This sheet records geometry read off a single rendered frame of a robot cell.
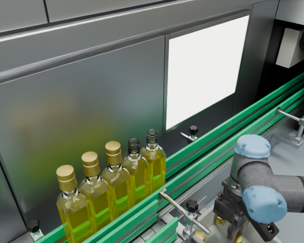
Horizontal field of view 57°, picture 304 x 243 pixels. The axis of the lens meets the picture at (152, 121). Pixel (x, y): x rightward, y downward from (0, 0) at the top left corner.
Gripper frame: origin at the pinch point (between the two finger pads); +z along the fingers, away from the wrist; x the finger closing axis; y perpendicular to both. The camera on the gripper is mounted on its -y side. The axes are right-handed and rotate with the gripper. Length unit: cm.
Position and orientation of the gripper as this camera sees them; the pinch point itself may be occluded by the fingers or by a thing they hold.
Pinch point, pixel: (236, 239)
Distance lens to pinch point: 92.8
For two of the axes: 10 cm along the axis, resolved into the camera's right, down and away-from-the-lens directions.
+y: -6.6, -4.2, 6.2
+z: 0.0, 8.3, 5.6
